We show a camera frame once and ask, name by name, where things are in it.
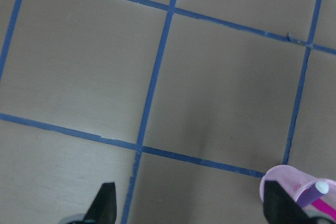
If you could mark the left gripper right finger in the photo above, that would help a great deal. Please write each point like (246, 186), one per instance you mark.
(279, 207)

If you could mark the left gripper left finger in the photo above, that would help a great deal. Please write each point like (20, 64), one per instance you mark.
(102, 210)

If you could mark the pink pen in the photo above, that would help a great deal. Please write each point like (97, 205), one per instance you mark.
(325, 208)

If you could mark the pink mesh cup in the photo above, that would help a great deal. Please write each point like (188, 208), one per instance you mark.
(295, 182)

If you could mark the purple pen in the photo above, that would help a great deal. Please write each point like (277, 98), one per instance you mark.
(313, 193)

